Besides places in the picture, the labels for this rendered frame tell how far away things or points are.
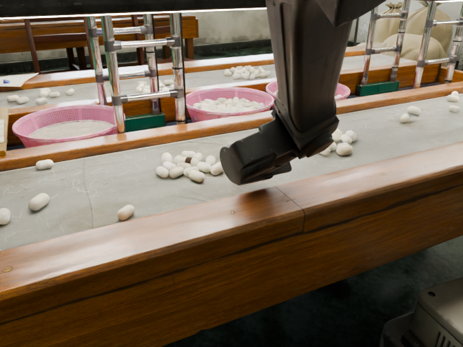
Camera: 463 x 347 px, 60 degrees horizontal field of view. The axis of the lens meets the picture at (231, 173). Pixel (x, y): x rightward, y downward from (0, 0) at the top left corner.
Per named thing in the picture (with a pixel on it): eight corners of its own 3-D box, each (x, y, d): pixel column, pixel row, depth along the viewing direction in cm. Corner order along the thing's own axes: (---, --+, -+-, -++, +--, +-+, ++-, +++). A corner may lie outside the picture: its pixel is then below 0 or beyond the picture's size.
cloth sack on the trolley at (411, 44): (450, 79, 374) (461, 36, 357) (398, 89, 339) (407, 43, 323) (399, 68, 417) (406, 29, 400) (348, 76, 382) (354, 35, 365)
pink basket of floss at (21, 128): (148, 143, 112) (145, 110, 108) (83, 185, 90) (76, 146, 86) (72, 131, 121) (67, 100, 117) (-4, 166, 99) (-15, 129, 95)
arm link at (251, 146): (340, 137, 52) (306, 84, 54) (269, 168, 48) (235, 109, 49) (300, 172, 63) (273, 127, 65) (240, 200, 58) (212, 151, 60)
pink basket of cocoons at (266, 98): (290, 128, 123) (292, 98, 119) (230, 153, 106) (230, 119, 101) (227, 110, 139) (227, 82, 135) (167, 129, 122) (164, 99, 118)
